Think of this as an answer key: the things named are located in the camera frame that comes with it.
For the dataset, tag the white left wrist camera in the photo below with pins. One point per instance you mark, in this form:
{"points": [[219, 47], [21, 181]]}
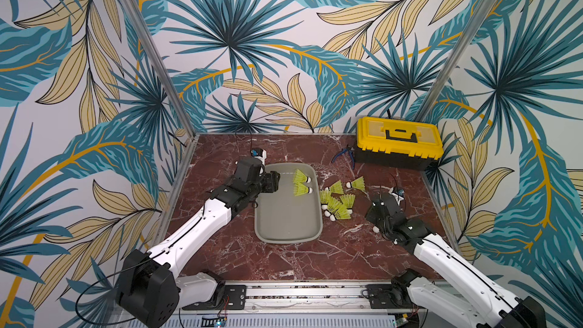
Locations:
{"points": [[260, 154]]}

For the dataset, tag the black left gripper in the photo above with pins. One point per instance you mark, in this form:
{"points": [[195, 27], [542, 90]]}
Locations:
{"points": [[271, 181]]}

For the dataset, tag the blue handled pliers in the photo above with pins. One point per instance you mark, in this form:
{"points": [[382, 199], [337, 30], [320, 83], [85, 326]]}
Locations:
{"points": [[348, 151]]}

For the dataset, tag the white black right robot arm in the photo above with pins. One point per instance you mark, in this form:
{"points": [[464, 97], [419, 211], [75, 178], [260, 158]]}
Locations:
{"points": [[479, 301]]}

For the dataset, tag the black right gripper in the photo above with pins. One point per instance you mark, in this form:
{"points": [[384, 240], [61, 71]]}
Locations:
{"points": [[380, 209]]}

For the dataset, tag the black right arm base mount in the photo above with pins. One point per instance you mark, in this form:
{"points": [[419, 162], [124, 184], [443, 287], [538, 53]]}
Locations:
{"points": [[393, 294]]}

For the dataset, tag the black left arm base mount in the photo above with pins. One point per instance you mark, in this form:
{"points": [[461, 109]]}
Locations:
{"points": [[208, 291]]}

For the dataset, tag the yellow black toolbox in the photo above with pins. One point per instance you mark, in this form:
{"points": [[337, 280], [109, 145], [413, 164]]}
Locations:
{"points": [[397, 143]]}

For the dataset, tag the grey plastic tray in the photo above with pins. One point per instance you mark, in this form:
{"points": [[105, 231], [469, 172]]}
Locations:
{"points": [[284, 218]]}

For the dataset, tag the green shuttlecock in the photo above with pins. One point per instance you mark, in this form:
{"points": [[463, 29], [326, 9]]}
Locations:
{"points": [[300, 177], [332, 207], [300, 189], [340, 214], [325, 196], [348, 200], [357, 184], [336, 188]]}

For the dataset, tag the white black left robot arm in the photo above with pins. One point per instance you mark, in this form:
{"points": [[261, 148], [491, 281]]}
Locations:
{"points": [[151, 288]]}

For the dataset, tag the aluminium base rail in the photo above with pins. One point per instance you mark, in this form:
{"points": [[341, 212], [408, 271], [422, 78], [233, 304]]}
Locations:
{"points": [[301, 304]]}

